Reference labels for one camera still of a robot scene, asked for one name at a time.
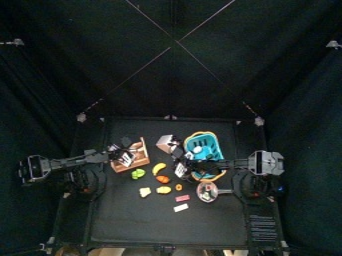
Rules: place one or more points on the white toy sushi piece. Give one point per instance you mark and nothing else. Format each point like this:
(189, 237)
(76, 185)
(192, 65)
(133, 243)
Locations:
(197, 149)

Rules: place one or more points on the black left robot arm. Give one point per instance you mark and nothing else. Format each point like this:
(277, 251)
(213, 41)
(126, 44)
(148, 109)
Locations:
(68, 161)

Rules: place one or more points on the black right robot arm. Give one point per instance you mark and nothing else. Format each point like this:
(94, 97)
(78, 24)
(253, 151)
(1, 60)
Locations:
(236, 163)

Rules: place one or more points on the pink toy sushi piece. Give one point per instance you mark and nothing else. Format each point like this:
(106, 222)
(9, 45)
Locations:
(182, 198)

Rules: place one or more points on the pale yellow rectangular toy piece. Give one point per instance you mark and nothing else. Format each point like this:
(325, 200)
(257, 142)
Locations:
(181, 207)

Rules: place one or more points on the wooden toy toolbox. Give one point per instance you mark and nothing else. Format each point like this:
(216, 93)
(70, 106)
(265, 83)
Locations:
(140, 156)

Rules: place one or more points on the white toy toaster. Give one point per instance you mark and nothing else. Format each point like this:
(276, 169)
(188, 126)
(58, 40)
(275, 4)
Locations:
(166, 143)

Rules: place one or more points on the yellow toy banana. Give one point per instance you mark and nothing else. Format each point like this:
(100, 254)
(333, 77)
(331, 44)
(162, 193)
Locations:
(158, 168)

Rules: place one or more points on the orange toy carrot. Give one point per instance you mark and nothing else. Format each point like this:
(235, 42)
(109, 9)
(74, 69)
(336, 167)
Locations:
(164, 179)

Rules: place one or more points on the green toy star fruit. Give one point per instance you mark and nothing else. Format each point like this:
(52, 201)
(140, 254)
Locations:
(138, 173)

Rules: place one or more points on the teal plastic basket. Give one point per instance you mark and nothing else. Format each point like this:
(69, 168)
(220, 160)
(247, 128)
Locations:
(212, 143)

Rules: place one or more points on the yellow toy corn cob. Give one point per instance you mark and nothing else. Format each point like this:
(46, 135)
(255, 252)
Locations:
(164, 190)

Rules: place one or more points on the toy bread slice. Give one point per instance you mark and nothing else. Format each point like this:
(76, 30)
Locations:
(145, 192)

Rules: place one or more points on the metal frame bracket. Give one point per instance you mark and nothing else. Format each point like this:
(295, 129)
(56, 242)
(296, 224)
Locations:
(15, 42)
(81, 117)
(170, 117)
(260, 121)
(333, 44)

